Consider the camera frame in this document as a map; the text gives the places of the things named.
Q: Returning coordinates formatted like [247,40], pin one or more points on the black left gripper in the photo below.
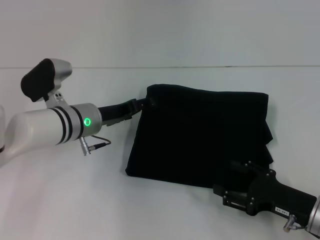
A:
[115,111]

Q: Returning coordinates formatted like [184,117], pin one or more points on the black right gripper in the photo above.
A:
[280,197]

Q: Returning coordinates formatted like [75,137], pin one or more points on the black shirt with FREE print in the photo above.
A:
[200,137]

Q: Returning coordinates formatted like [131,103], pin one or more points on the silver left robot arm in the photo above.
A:
[50,127]

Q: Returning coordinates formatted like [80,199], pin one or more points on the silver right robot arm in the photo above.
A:
[315,217]

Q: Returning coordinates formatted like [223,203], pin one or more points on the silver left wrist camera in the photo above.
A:
[42,77]

